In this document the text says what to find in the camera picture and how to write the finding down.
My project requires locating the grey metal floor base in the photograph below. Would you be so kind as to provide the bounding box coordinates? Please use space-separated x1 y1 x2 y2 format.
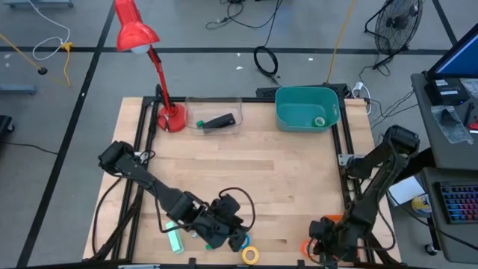
0 84 37 95
3 0 74 8

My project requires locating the clear plastic bag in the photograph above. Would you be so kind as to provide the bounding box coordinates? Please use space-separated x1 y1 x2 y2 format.
431 105 474 145

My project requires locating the rainbow backlit keyboard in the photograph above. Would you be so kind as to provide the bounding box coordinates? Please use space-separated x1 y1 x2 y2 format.
434 181 478 225

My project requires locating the orange mesh basket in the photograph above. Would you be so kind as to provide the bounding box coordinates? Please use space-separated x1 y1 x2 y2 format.
321 213 361 259

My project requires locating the computer monitor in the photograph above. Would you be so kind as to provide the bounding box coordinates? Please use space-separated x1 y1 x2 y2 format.
426 25 478 79

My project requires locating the red desk lamp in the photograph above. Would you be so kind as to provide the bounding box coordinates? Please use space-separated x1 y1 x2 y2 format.
113 0 187 134

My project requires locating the teal plastic bin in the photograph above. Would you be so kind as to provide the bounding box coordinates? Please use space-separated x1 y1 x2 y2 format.
275 85 341 133

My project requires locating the clear plastic bin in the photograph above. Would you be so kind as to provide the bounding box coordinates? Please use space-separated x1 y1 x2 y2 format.
185 96 243 136

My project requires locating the coiled black floor cable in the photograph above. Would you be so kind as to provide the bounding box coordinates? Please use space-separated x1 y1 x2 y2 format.
253 45 280 79

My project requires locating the black floor fan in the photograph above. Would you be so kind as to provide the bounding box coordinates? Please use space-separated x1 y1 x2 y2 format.
364 0 424 70

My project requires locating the black mini computer box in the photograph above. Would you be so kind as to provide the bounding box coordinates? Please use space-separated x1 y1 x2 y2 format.
425 77 471 106

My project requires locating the black stapler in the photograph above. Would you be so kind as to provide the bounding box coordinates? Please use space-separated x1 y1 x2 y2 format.
201 113 237 135

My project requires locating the white power adapter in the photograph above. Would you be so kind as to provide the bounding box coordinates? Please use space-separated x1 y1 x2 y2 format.
353 81 370 100

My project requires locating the yellow tape roll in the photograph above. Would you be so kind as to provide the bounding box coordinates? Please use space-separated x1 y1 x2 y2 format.
241 245 260 265

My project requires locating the yellow power cord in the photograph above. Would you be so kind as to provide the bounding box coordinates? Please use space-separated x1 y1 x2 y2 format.
326 0 358 84

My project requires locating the black power strip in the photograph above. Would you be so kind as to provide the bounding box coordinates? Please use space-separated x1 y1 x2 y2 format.
255 82 348 100

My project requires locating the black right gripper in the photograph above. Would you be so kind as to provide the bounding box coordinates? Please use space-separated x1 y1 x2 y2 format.
308 217 350 267

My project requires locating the white floor cable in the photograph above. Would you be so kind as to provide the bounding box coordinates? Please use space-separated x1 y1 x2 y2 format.
28 0 72 61

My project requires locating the grey side desk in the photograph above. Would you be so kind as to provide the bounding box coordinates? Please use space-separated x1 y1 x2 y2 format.
410 70 478 265

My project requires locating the black aluminium rig frame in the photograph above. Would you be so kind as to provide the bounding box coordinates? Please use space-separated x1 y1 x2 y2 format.
89 82 403 269

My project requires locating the black pen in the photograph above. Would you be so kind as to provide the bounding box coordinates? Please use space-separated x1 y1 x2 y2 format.
464 102 475 126

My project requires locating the yellow extension cord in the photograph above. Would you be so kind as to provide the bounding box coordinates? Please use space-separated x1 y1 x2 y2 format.
0 32 74 87

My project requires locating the mint green stapler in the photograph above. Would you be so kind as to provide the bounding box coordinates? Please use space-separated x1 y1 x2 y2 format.
165 220 185 255

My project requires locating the white paper sheet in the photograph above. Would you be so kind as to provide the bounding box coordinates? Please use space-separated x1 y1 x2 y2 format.
388 175 426 207

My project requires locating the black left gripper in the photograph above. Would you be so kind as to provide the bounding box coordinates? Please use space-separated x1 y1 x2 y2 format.
193 216 249 252

